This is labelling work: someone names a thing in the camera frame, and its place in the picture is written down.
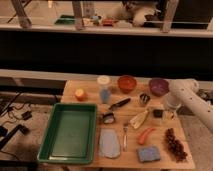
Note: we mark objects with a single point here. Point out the blue grey cloth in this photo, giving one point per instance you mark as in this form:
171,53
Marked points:
109,145

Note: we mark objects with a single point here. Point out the black white tape dispenser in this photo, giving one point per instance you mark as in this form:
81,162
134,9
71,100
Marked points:
108,118

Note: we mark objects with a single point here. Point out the dark red grape bunch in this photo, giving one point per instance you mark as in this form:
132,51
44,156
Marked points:
174,145

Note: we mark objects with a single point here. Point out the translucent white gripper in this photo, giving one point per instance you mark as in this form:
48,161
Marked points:
168,115

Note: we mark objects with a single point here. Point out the red bowl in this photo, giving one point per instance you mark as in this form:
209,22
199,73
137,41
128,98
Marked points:
126,83

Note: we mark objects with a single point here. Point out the green plastic tray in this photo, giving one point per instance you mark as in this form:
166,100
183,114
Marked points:
70,134

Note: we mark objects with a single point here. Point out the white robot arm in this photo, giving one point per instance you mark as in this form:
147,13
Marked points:
183,92

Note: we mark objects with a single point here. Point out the black handled knife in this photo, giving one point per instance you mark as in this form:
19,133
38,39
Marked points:
119,104

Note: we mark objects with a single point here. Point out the small black eraser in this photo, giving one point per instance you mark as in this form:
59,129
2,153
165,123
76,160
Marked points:
158,113

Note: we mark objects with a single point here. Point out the silver fork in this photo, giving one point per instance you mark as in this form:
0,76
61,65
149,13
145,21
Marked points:
125,131

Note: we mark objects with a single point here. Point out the blue sponge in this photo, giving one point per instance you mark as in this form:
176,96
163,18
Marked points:
148,154

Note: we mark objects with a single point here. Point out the clear bottle white lid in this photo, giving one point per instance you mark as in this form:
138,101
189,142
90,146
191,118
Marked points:
104,92

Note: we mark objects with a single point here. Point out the orange fruit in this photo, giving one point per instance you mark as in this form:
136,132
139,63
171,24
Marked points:
80,94

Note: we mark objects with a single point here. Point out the orange carrot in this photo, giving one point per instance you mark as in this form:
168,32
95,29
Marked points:
144,135

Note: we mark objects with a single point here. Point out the purple bowl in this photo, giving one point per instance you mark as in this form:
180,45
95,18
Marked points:
158,87

